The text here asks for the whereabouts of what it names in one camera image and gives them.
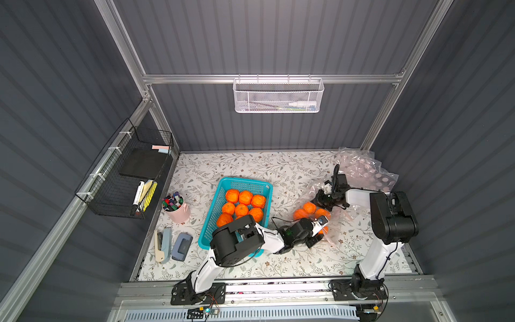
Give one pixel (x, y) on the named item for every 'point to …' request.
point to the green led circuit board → (199, 313)
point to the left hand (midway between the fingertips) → (320, 228)
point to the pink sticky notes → (162, 149)
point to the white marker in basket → (138, 193)
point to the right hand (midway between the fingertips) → (313, 202)
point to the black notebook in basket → (143, 162)
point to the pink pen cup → (173, 204)
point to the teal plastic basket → (215, 210)
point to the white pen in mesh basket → (302, 104)
